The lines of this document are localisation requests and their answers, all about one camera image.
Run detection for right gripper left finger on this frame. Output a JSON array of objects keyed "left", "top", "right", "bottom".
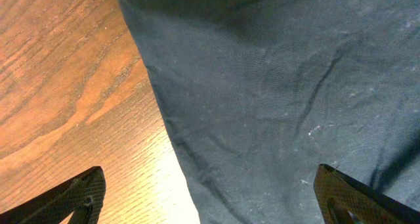
[{"left": 1, "top": 166, "right": 106, "bottom": 224}]

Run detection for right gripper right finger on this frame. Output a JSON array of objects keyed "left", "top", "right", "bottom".
[{"left": 314, "top": 164, "right": 419, "bottom": 224}]

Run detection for navy blue shorts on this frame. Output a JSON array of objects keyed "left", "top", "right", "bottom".
[{"left": 118, "top": 0, "right": 419, "bottom": 223}]

